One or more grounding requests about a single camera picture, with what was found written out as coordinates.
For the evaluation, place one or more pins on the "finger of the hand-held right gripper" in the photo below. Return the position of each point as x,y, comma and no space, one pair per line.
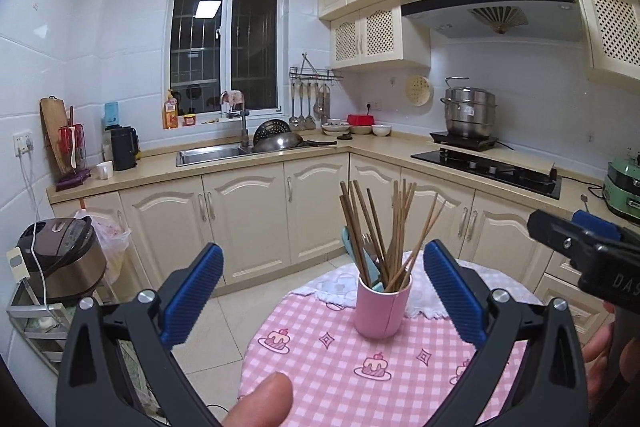
550,229
595,224

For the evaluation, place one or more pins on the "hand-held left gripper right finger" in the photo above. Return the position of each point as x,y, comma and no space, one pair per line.
452,302

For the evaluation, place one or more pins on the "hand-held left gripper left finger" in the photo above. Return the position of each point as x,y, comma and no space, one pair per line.
192,302

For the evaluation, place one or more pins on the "bundle of wooden chopsticks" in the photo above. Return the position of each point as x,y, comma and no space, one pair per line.
395,257

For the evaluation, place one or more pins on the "pink cup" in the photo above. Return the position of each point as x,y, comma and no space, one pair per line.
380,312

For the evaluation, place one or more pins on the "light blue sheathed knife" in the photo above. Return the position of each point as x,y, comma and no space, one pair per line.
361,267

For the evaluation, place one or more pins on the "row of hanging metal utensils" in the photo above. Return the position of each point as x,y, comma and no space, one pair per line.
309,104

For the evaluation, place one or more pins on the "person's right hand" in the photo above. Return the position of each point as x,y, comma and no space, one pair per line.
600,357

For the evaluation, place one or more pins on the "person's left hand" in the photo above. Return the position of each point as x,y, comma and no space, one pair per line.
265,402

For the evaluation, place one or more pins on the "small metal spoon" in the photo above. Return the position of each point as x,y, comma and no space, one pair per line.
583,198

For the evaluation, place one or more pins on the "green electric cooker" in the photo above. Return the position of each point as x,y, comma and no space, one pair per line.
622,192

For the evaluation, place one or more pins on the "clear plastic bag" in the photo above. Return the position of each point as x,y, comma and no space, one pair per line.
115,247

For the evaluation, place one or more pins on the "black glass gas stove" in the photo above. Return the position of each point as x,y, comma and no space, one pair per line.
470,167

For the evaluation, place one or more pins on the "cream lower kitchen cabinets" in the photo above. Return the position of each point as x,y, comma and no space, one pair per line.
250,217

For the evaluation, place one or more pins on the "black induction cooker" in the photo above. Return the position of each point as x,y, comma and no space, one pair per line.
465,139

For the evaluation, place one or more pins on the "brown rice cooker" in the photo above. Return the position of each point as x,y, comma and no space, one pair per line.
65,262

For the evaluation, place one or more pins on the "stainless steel steamer pot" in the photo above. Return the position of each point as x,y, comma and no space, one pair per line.
470,112

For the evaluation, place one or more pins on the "pink checked tablecloth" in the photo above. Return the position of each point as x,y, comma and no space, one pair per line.
325,372

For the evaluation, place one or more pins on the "stainless steel sink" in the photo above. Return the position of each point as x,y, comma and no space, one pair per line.
210,154

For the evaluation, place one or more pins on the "small white cup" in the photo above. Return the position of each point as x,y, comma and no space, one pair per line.
104,170

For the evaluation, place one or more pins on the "metal glass shelf rack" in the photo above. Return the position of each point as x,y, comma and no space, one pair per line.
35,327

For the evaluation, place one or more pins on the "yellow green bottle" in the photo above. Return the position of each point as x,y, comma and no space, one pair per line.
138,152

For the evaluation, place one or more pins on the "black electric kettle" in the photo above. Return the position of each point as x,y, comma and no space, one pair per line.
122,149

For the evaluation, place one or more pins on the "purple tray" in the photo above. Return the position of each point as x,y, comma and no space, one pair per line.
72,181

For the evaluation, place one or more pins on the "metal faucet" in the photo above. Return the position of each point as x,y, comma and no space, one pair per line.
244,132

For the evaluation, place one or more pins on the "small red jar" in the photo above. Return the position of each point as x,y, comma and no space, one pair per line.
189,120

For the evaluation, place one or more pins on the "white bowl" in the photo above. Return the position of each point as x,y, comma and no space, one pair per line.
381,130

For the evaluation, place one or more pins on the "orange bottle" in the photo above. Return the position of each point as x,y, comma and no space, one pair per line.
170,112

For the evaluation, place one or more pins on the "round bamboo mat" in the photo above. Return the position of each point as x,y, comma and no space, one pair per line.
417,90

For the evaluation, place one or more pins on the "cream lattice door cabinet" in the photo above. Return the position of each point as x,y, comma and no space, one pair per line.
377,32
612,27

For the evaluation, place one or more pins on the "red utensil holder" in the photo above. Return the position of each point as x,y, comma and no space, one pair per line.
65,144

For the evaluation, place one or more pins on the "red container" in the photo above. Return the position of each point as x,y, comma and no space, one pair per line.
360,120

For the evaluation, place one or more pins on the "round flat board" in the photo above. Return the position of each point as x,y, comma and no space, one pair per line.
320,142

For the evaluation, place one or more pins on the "light blue box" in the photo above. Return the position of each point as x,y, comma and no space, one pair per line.
111,113

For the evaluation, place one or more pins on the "pink cloth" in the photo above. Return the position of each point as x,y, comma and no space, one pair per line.
233,99

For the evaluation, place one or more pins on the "stacked patterned bowls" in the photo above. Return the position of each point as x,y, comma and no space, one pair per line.
335,128

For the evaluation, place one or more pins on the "wooden cutting board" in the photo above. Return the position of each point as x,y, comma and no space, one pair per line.
51,127

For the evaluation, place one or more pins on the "black range hood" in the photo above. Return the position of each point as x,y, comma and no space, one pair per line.
450,14

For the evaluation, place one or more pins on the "metal utensil rack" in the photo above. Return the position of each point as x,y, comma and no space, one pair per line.
315,74

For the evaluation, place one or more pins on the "dark kitchen window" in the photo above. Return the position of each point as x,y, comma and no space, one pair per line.
250,37

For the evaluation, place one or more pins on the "white wall socket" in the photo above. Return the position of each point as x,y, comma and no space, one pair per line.
375,106

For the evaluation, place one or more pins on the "white wall power outlet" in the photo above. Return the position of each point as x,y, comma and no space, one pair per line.
23,143

